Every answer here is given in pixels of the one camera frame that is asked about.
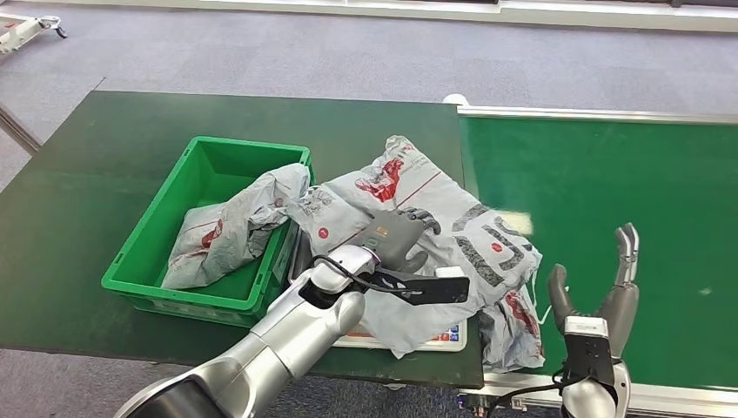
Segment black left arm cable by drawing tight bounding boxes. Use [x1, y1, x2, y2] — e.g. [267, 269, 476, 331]
[299, 253, 416, 310]

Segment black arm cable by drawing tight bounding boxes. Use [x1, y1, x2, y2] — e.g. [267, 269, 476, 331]
[484, 368, 583, 418]
[299, 253, 416, 310]

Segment electronic scale with steel tray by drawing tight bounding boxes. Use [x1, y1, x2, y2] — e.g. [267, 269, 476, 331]
[286, 227, 468, 353]

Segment small grey red-printed poly mailer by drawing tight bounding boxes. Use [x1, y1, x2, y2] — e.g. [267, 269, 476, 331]
[477, 285, 547, 374]

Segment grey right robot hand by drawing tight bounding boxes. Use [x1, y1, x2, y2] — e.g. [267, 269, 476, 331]
[546, 221, 641, 360]

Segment green belt conveyor with frame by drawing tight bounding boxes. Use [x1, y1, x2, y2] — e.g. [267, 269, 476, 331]
[442, 93, 738, 418]

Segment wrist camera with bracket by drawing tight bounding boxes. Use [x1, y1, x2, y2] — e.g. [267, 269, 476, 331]
[561, 315, 617, 388]
[359, 265, 472, 307]

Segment large grey printed poly mailer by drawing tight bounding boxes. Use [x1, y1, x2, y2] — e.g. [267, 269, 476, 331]
[286, 135, 544, 360]

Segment green plastic bin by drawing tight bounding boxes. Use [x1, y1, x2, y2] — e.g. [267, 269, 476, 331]
[100, 135, 315, 329]

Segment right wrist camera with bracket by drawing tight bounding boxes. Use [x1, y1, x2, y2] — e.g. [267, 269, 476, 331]
[561, 315, 617, 388]

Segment grey metal bar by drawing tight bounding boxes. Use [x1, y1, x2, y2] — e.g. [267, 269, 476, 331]
[0, 104, 43, 155]

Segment crumpled grey poly mailer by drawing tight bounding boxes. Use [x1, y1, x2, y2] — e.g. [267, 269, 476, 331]
[161, 163, 312, 291]

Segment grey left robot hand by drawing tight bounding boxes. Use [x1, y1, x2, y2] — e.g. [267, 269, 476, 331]
[346, 207, 443, 276]

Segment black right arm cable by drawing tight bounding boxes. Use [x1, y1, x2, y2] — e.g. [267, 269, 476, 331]
[484, 368, 583, 418]

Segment white wheeled cart frame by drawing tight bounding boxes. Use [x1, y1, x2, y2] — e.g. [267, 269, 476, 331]
[0, 14, 68, 56]

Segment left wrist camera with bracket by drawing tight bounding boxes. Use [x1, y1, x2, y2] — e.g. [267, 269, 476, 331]
[359, 265, 472, 307]

